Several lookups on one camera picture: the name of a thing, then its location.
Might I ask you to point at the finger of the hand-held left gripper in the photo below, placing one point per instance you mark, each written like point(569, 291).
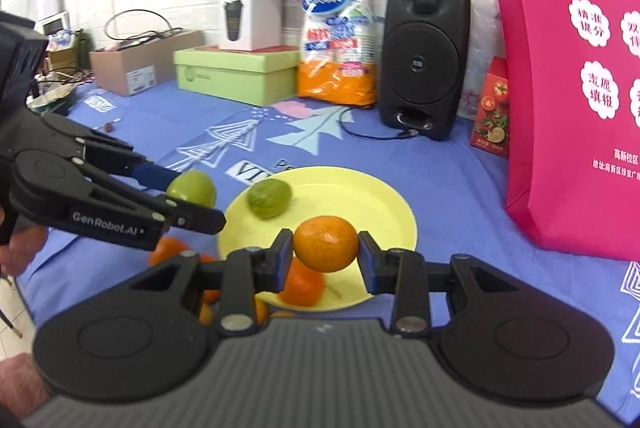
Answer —
point(150, 220)
point(150, 175)

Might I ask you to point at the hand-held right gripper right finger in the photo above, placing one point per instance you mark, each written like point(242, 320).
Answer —
point(366, 265)

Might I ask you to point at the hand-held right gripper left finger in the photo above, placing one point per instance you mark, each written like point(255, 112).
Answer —
point(283, 258)

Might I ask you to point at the smooth green fruit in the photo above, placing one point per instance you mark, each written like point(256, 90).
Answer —
point(192, 189)

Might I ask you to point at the orange tangerine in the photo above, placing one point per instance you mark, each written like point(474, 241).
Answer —
point(326, 244)
point(302, 288)
point(167, 252)
point(211, 294)

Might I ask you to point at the yellow plate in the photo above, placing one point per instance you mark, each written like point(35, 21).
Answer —
point(360, 208)

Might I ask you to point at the person's left hand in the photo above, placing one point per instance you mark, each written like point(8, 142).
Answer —
point(25, 250)

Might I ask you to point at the dark bowl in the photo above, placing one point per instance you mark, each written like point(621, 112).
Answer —
point(50, 97)

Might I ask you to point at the wrinkled green fruit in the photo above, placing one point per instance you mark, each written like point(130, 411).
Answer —
point(270, 199)

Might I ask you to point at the small yellow-orange fruit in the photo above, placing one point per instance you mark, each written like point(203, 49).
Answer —
point(205, 314)

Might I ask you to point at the brown cardboard box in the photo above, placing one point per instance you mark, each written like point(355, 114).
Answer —
point(145, 62)

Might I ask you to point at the blue printed blanket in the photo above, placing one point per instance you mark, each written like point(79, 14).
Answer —
point(450, 188)

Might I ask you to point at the light green shoe box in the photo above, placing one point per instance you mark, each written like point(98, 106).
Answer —
point(235, 75)

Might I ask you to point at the white box with cup print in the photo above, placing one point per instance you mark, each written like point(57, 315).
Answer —
point(247, 15)

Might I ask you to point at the red juice carton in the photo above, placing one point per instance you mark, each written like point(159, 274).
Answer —
point(490, 117)

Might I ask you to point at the black speaker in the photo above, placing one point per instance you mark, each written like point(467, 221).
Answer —
point(422, 57)

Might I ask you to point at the orange paper cup pack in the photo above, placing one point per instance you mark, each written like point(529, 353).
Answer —
point(337, 47)

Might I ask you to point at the pink tote bag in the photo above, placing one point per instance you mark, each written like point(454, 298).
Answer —
point(565, 122)

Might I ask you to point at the white floral plastic bag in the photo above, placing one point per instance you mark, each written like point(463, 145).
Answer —
point(482, 7)

